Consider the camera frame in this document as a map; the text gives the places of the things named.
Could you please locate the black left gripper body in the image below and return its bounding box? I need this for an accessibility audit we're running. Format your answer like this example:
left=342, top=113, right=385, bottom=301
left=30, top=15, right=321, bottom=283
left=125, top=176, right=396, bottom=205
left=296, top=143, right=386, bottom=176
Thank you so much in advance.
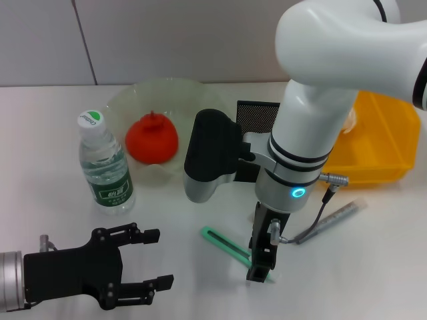
left=23, top=227, right=123, bottom=311

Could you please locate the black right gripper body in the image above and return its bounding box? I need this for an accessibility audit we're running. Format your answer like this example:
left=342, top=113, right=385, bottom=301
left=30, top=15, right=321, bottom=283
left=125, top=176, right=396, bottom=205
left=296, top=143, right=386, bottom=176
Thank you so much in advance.
left=249, top=201, right=292, bottom=268

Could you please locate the green utility knife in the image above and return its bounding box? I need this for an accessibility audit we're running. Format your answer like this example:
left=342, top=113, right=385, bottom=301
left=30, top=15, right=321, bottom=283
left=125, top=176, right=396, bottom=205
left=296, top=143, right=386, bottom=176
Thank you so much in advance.
left=200, top=226, right=280, bottom=285

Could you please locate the clear green-label water bottle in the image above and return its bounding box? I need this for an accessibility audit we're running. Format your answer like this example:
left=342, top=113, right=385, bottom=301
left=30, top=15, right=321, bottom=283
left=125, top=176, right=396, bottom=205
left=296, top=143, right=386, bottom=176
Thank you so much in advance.
left=77, top=107, right=137, bottom=216

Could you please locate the red-orange toy orange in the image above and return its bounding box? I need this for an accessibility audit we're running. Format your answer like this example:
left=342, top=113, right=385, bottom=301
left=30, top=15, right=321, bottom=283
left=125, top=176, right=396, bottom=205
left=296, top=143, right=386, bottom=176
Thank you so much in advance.
left=124, top=111, right=179, bottom=165

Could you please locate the white paper ball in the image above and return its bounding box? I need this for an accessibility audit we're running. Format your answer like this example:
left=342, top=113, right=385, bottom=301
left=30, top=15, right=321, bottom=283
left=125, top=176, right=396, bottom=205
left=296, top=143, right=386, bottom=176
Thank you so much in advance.
left=343, top=106, right=358, bottom=134

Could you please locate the grey marker pen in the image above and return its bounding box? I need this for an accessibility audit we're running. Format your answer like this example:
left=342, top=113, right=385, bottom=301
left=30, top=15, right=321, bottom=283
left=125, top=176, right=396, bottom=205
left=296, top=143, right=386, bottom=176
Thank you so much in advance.
left=296, top=197, right=368, bottom=246

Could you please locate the black mesh pen holder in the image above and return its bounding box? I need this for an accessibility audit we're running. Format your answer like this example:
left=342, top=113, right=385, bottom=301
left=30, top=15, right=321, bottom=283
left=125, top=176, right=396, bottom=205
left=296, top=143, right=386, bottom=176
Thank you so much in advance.
left=233, top=99, right=282, bottom=184

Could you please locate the pale green glass fruit plate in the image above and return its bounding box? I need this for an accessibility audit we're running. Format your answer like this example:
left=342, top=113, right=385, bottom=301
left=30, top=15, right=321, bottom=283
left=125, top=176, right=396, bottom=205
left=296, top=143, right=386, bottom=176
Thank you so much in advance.
left=105, top=77, right=235, bottom=185

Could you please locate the yellow plastic bin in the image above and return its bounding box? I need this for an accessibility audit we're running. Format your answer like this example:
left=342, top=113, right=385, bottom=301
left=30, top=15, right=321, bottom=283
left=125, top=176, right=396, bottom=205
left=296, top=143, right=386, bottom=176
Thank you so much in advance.
left=318, top=89, right=421, bottom=188

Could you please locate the left arm gripper cable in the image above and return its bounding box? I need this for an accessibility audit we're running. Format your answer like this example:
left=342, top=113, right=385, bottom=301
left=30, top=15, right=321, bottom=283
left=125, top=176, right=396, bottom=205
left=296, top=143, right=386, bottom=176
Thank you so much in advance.
left=39, top=234, right=58, bottom=251

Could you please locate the arm gripper cable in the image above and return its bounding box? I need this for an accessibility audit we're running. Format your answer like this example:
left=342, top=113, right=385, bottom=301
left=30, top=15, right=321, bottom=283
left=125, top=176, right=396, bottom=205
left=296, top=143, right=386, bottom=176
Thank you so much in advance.
left=39, top=234, right=58, bottom=251
left=268, top=171, right=350, bottom=247

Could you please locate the right arm gripper cable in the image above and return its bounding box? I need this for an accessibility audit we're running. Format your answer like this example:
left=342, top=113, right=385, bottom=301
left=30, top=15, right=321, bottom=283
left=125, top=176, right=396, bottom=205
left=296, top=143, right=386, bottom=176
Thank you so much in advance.
left=268, top=171, right=350, bottom=247

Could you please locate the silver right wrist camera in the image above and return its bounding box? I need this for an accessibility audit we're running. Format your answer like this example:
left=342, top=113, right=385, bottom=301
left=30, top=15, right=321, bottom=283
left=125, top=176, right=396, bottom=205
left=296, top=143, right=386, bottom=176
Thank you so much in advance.
left=183, top=108, right=255, bottom=204

